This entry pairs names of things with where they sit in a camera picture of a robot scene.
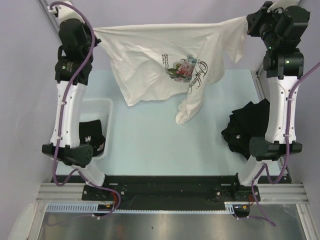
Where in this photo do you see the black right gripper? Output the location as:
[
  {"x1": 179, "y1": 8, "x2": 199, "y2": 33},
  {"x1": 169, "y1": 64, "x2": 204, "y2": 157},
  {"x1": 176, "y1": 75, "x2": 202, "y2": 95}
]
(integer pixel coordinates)
[{"x1": 247, "y1": 0, "x2": 288, "y2": 49}]

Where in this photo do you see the white t shirt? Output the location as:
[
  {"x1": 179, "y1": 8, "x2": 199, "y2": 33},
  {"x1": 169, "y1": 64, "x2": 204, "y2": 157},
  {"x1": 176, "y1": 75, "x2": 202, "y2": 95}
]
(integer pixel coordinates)
[{"x1": 94, "y1": 16, "x2": 248, "y2": 125}]

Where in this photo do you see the white plastic laundry basket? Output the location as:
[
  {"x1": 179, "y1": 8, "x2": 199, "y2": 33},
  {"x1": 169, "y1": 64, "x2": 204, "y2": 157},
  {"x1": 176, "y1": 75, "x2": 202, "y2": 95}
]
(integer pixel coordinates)
[{"x1": 79, "y1": 98, "x2": 113, "y2": 161}]

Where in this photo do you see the black t shirt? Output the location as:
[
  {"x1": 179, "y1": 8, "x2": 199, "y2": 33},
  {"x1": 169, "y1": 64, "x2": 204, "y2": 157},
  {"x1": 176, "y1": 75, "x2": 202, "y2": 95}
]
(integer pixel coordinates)
[{"x1": 79, "y1": 119, "x2": 106, "y2": 157}]

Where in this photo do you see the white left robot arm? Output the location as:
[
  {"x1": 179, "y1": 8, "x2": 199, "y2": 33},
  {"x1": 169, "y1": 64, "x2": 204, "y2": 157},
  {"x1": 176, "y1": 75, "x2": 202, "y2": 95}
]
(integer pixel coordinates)
[{"x1": 42, "y1": 18, "x2": 111, "y2": 200}]

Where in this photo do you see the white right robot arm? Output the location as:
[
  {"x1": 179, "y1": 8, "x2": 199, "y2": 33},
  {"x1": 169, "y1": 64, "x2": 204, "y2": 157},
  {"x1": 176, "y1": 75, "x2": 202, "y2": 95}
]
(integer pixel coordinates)
[{"x1": 230, "y1": 0, "x2": 310, "y2": 201}]

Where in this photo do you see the stack of black t shirts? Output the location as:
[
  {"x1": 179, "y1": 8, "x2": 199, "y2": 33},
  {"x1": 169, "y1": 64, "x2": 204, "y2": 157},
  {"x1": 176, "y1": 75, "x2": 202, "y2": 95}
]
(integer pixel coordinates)
[{"x1": 221, "y1": 98, "x2": 270, "y2": 160}]

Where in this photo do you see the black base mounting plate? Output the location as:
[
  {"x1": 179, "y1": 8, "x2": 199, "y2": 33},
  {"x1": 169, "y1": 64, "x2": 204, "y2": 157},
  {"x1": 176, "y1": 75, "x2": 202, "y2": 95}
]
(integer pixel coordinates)
[{"x1": 81, "y1": 176, "x2": 261, "y2": 211}]

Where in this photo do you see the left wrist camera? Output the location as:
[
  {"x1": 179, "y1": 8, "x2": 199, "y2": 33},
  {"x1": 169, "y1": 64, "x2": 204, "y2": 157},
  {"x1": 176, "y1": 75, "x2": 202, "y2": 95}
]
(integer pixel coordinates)
[{"x1": 47, "y1": 4, "x2": 84, "y2": 22}]

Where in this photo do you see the left aluminium corner post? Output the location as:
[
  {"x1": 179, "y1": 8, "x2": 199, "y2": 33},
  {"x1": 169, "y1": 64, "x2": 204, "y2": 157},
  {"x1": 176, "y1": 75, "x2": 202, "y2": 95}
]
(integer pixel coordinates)
[{"x1": 37, "y1": 0, "x2": 85, "y2": 77}]

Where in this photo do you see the aluminium corner post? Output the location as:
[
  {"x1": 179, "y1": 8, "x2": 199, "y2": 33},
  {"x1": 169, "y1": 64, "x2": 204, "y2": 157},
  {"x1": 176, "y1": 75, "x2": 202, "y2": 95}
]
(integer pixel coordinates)
[
  {"x1": 254, "y1": 0, "x2": 303, "y2": 76},
  {"x1": 37, "y1": 0, "x2": 85, "y2": 77}
]

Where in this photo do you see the right aluminium corner post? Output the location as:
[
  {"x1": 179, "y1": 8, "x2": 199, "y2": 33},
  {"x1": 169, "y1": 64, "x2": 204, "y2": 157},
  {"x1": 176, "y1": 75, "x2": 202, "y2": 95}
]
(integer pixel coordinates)
[{"x1": 254, "y1": 0, "x2": 303, "y2": 76}]

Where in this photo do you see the aluminium frame rail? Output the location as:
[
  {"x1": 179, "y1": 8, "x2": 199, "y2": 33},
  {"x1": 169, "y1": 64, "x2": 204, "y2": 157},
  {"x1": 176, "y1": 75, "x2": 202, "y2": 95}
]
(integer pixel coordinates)
[{"x1": 36, "y1": 183, "x2": 309, "y2": 205}]

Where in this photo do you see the white slotted cable duct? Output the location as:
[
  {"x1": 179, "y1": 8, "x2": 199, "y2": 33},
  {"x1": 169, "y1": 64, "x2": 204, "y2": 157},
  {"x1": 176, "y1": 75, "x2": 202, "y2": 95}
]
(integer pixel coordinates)
[{"x1": 45, "y1": 203, "x2": 249, "y2": 215}]

